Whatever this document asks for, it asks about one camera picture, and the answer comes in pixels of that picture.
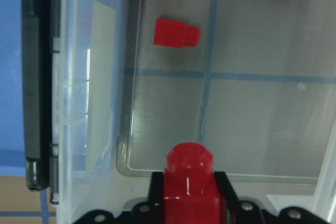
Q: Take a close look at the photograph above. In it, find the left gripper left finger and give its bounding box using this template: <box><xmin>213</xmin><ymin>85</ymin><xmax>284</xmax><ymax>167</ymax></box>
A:
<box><xmin>147</xmin><ymin>172</ymin><xmax>164</xmax><ymax>208</ymax></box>

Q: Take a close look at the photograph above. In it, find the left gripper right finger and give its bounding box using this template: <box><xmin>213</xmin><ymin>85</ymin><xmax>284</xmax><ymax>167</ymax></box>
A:
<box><xmin>214</xmin><ymin>172</ymin><xmax>239</xmax><ymax>210</ymax></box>

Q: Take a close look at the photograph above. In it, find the red block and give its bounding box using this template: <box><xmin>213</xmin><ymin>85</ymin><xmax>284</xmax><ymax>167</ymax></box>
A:
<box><xmin>153</xmin><ymin>18</ymin><xmax>201</xmax><ymax>48</ymax></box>
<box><xmin>163</xmin><ymin>142</ymin><xmax>222</xmax><ymax>223</ymax></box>

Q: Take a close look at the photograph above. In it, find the clear plastic storage box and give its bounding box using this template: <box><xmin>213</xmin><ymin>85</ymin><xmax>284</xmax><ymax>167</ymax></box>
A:
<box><xmin>52</xmin><ymin>0</ymin><xmax>335</xmax><ymax>223</ymax></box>

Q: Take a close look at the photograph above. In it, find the blue plastic tray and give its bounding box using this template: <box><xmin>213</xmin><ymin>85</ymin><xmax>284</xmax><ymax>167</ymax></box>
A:
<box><xmin>0</xmin><ymin>0</ymin><xmax>61</xmax><ymax>224</ymax></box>

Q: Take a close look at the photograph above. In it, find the red block under lid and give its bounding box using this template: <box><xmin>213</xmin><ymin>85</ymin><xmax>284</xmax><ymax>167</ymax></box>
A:
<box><xmin>153</xmin><ymin>18</ymin><xmax>201</xmax><ymax>48</ymax></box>

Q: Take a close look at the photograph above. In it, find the black box latch handle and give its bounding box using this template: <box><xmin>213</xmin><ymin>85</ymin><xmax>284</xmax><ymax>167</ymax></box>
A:
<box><xmin>21</xmin><ymin>0</ymin><xmax>60</xmax><ymax>205</ymax></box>

